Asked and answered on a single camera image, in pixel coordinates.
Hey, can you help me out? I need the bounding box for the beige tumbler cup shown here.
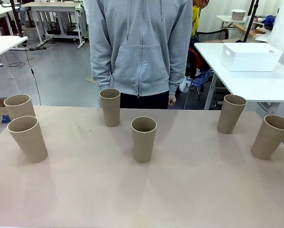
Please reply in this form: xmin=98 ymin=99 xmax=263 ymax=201
xmin=217 ymin=94 xmax=247 ymax=135
xmin=7 ymin=115 xmax=48 ymax=164
xmin=131 ymin=116 xmax=158 ymax=163
xmin=3 ymin=94 xmax=36 ymax=120
xmin=99 ymin=88 xmax=121 ymax=128
xmin=250 ymin=114 xmax=284 ymax=161

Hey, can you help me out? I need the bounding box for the white plastic basket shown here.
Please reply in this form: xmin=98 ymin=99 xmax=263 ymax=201
xmin=220 ymin=43 xmax=284 ymax=72

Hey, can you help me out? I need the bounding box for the person's left forearm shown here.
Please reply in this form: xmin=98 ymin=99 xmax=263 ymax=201
xmin=168 ymin=45 xmax=188 ymax=95

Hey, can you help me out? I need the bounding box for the person's right forearm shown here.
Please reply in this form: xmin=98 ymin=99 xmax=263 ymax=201
xmin=90 ymin=45 xmax=113 ymax=86

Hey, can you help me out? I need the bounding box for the pile of colourful clothes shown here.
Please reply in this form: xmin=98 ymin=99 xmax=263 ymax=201
xmin=179 ymin=47 xmax=215 ymax=94

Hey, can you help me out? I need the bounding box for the person in gray hoodie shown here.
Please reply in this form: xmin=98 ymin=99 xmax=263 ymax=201
xmin=84 ymin=0 xmax=194 ymax=110

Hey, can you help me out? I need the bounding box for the white side table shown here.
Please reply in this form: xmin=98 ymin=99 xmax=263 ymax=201
xmin=194 ymin=42 xmax=284 ymax=111

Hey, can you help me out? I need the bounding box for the yellow garment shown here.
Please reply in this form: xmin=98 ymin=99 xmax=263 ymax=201
xmin=191 ymin=5 xmax=201 ymax=36

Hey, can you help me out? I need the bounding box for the black office chair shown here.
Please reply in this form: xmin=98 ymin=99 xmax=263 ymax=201
xmin=196 ymin=28 xmax=229 ymax=44

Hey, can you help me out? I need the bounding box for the white background table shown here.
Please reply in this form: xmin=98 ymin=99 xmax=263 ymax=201
xmin=215 ymin=14 xmax=266 ymax=31

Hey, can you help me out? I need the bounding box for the round white container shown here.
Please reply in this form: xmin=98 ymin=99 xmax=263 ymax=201
xmin=231 ymin=9 xmax=246 ymax=21

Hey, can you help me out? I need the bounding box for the black tripod pole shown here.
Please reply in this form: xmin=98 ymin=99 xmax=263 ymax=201
xmin=237 ymin=0 xmax=260 ymax=43

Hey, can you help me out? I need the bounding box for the blue cloth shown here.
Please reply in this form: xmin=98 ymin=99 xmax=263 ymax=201
xmin=260 ymin=15 xmax=277 ymax=27

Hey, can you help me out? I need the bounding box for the white desk with wheeled legs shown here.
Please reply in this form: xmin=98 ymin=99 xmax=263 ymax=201
xmin=20 ymin=2 xmax=89 ymax=49

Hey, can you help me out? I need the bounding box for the seated person in blue jeans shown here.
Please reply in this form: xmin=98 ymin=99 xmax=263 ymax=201
xmin=19 ymin=4 xmax=32 ymax=30

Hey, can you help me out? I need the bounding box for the white table with pink cloth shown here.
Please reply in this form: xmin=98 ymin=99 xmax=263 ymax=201
xmin=0 ymin=35 xmax=28 ymax=64

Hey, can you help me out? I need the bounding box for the thin black floor cable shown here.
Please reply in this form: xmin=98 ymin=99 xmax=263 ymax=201
xmin=22 ymin=40 xmax=42 ymax=106

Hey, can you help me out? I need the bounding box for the black camera stand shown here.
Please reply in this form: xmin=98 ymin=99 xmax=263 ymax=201
xmin=10 ymin=0 xmax=26 ymax=38

